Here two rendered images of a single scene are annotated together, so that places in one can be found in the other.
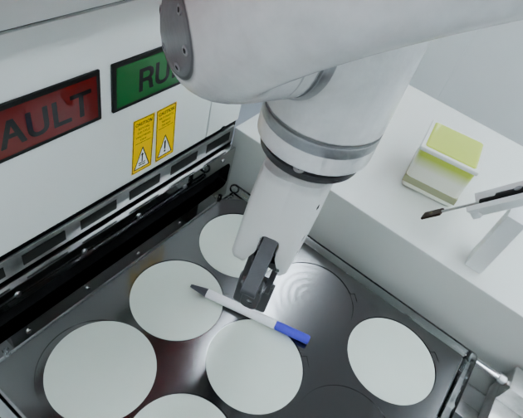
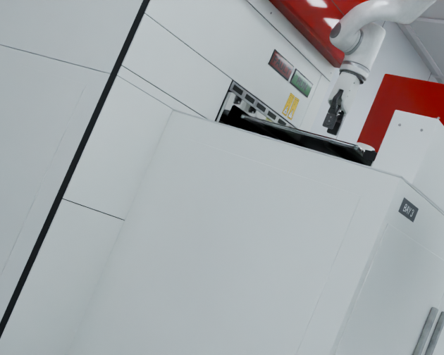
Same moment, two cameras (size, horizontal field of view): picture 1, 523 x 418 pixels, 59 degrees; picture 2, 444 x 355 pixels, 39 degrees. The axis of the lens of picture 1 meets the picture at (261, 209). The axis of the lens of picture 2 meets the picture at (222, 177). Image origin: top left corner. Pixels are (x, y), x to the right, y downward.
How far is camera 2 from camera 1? 167 cm
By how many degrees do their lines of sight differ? 50
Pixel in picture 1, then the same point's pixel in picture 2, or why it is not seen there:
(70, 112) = (285, 70)
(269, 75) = (354, 26)
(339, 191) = not seen: hidden behind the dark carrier
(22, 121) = (280, 62)
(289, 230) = (347, 85)
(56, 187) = (272, 90)
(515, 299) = not seen: hidden behind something
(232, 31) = (349, 20)
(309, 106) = (354, 54)
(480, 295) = not seen: hidden behind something
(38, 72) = (287, 55)
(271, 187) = (343, 75)
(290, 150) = (349, 65)
